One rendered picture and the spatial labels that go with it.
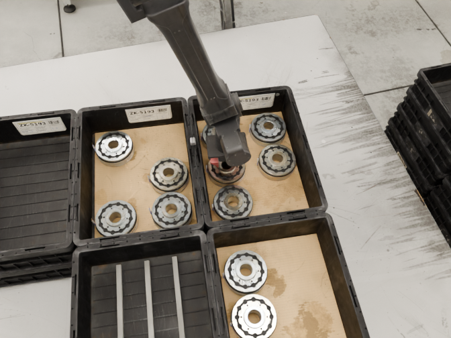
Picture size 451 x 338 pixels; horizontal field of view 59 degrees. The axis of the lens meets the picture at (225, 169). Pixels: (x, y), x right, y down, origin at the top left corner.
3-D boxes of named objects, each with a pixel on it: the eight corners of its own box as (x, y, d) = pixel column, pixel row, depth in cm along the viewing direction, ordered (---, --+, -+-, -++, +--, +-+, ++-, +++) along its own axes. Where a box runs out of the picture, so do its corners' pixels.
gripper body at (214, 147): (248, 156, 101) (250, 140, 94) (208, 161, 100) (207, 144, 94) (244, 135, 104) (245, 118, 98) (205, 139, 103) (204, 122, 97)
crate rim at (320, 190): (186, 101, 114) (186, 96, 112) (288, 90, 117) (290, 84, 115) (205, 232, 95) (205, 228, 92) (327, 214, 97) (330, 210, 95)
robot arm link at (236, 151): (235, 88, 86) (198, 102, 87) (250, 131, 80) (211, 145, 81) (246, 118, 96) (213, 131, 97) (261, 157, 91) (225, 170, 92)
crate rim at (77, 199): (79, 113, 111) (76, 107, 109) (186, 101, 114) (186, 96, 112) (75, 250, 92) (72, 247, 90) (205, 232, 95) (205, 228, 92)
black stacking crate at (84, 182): (89, 133, 120) (78, 109, 110) (188, 122, 122) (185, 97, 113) (88, 262, 100) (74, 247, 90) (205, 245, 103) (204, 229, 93)
